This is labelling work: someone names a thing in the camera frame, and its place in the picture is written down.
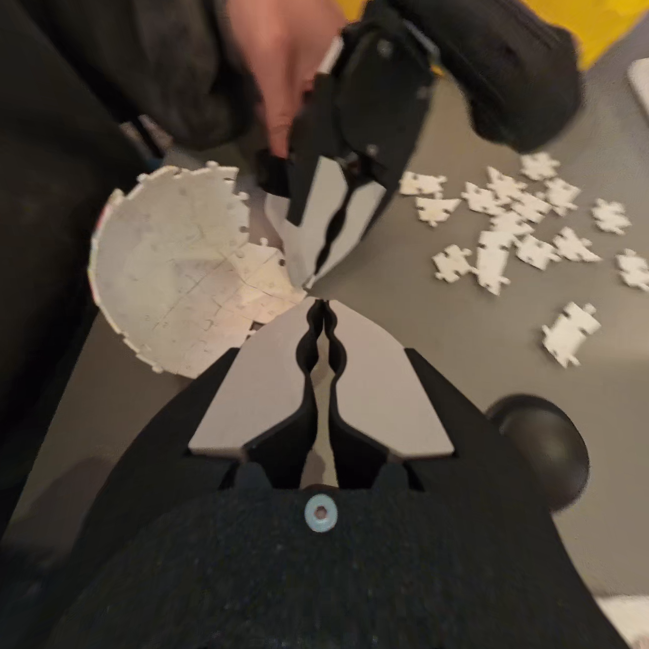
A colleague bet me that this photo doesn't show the pile white puzzle pieces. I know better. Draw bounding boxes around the pile white puzzle pieces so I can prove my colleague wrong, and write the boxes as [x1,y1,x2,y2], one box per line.
[432,151,649,296]

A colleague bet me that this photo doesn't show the white clipboard stand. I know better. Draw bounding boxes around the white clipboard stand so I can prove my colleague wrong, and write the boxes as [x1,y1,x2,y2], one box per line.
[628,57,649,122]

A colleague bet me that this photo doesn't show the printed puzzle instruction leaflet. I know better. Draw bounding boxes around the printed puzzle instruction leaflet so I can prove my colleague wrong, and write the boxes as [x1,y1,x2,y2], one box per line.
[593,593,649,649]

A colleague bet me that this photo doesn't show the yellow plastic bin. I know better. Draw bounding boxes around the yellow plastic bin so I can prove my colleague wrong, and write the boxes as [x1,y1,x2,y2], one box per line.
[335,0,649,72]

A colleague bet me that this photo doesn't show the joined white puzzle strip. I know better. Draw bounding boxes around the joined white puzzle strip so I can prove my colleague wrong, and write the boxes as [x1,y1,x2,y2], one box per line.
[542,303,602,368]

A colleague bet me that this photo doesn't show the person's left hand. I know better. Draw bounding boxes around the person's left hand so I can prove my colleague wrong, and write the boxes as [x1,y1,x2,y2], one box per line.
[228,0,346,158]

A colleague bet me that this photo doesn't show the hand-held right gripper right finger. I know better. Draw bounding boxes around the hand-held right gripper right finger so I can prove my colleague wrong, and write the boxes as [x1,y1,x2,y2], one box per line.
[324,299,455,489]

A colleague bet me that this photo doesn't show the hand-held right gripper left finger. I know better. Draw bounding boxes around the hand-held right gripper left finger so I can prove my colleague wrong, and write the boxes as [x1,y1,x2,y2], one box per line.
[188,299,325,488]

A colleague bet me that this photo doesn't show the partly built puzzle ball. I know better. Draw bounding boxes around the partly built puzzle ball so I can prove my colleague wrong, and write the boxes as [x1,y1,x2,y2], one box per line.
[89,161,308,379]

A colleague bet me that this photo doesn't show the black ball stand ring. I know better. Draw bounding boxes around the black ball stand ring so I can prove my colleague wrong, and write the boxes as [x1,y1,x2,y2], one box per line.
[486,394,591,514]

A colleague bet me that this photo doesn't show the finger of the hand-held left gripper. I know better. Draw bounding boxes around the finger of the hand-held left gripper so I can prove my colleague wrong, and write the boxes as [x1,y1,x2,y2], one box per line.
[310,182,392,290]
[266,157,352,291]

